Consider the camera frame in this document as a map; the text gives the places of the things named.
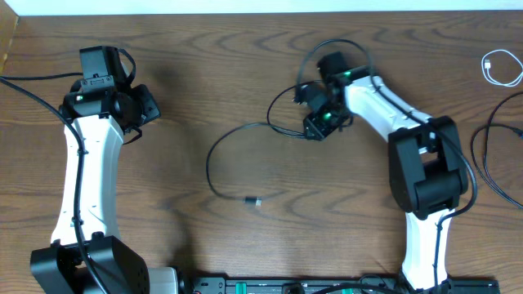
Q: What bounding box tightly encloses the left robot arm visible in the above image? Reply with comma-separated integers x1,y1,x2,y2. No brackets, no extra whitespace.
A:
30,46,179,293

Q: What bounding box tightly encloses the thin black cable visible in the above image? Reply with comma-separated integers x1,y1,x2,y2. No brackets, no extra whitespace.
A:
469,90,523,210

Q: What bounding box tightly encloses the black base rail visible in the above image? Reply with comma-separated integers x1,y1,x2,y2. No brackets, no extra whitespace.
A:
180,274,500,294

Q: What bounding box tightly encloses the white usb cable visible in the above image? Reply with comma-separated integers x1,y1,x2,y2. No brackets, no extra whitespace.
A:
481,48,523,88

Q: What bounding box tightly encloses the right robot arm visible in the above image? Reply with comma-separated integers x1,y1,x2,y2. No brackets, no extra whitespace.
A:
297,52,468,293

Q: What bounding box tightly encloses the black usb cable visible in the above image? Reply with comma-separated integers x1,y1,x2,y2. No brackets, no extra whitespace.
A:
205,79,328,207

